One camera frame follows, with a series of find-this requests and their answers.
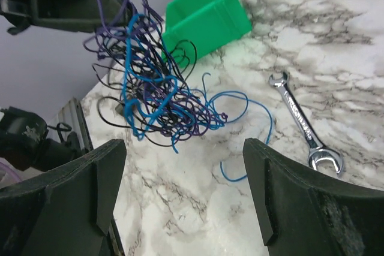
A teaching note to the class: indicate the aluminium frame rail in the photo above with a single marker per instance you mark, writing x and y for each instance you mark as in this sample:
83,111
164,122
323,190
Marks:
72,121

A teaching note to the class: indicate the small open-end chrome wrench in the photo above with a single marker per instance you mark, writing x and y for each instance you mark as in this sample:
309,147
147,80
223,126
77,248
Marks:
318,152

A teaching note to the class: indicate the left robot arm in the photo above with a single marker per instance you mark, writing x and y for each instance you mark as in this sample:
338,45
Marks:
24,141

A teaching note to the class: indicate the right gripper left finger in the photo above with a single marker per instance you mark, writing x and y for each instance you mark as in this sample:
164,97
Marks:
65,211

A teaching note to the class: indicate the green storage bin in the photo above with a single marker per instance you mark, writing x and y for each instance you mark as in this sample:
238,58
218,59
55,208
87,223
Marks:
195,28

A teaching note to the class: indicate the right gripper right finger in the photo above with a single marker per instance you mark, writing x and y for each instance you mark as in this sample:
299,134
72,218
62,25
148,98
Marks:
304,212

